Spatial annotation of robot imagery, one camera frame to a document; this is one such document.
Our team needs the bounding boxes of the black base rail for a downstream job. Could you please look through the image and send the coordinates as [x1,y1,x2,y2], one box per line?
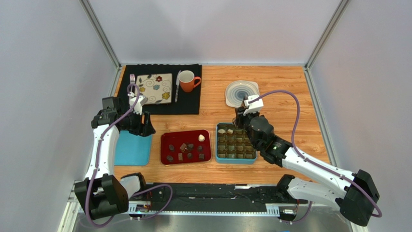
[127,183,307,217]

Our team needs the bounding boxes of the blue tin box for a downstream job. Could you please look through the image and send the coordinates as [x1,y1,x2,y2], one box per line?
[215,123,257,165]

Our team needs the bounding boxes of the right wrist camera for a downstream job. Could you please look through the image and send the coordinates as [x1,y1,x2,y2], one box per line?
[243,95,264,116]

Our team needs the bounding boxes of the black placemat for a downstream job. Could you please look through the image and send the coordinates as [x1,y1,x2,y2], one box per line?
[117,64,202,115]

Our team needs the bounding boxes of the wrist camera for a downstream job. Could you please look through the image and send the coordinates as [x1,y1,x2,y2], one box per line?
[129,94,148,115]
[243,95,264,116]

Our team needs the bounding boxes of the silver knife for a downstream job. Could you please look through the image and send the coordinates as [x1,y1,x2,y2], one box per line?
[174,70,181,103]

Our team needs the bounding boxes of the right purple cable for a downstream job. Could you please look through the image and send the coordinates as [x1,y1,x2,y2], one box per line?
[248,89,383,225]

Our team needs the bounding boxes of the round blue-white plate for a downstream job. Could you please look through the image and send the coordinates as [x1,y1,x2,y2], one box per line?
[225,80,260,108]

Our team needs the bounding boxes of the milk chocolate bar upper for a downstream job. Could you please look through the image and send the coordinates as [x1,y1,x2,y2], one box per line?
[179,143,188,153]

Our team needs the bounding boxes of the blue tin lid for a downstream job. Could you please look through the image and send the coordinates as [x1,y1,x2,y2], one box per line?
[114,131,152,166]

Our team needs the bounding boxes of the floral square plate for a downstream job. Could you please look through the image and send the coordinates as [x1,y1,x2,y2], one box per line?
[135,73,173,105]

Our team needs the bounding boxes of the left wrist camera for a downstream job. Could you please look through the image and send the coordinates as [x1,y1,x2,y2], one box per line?
[129,94,148,115]

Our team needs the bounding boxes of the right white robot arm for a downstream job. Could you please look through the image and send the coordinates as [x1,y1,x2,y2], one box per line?
[233,106,381,227]

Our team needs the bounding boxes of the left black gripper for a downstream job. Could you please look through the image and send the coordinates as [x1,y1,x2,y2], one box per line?
[120,108,155,137]

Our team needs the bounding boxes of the red chocolate tray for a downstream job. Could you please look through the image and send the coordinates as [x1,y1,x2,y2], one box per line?
[160,130,212,165]

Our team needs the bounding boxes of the white cone chocolate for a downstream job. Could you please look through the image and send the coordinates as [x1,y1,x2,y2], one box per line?
[198,134,206,142]

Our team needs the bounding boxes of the silver fork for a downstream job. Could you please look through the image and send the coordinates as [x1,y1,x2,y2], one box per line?
[127,74,136,101]

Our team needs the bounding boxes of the orange mug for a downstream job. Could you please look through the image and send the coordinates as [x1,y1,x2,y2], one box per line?
[177,70,202,93]

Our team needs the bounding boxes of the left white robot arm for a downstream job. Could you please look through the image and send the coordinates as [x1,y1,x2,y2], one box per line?
[74,95,155,221]

